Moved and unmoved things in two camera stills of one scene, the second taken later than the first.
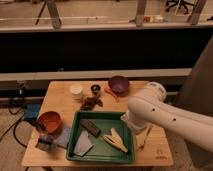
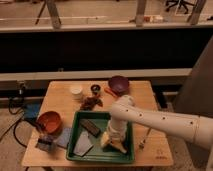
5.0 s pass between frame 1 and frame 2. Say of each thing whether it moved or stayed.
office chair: stayed
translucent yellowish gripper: moved
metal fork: stayed
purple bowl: stayed
